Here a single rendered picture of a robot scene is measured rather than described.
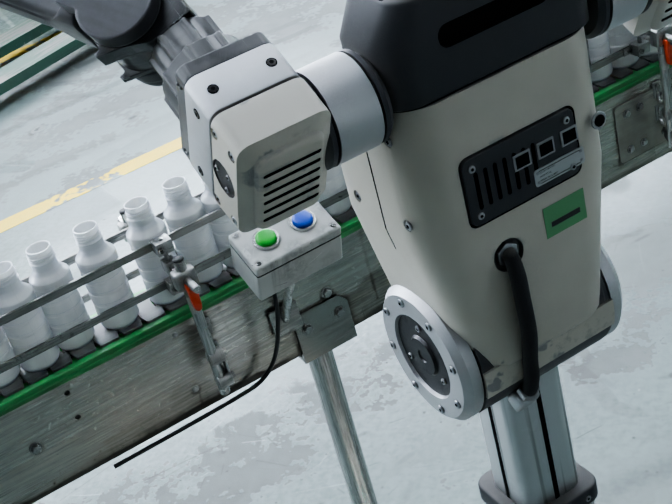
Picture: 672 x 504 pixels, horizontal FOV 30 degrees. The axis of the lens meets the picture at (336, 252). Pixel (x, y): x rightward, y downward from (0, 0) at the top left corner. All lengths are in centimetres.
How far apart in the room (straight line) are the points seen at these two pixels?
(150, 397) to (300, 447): 126
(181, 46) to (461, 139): 26
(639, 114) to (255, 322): 78
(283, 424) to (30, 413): 145
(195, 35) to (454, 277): 33
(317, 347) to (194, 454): 127
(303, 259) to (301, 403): 154
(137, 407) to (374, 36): 97
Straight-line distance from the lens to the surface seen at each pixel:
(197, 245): 187
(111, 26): 113
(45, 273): 181
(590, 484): 150
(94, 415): 189
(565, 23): 117
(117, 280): 184
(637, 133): 226
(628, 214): 372
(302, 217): 175
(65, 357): 186
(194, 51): 109
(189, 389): 193
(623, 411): 303
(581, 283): 129
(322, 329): 199
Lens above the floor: 197
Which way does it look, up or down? 31 degrees down
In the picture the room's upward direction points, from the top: 16 degrees counter-clockwise
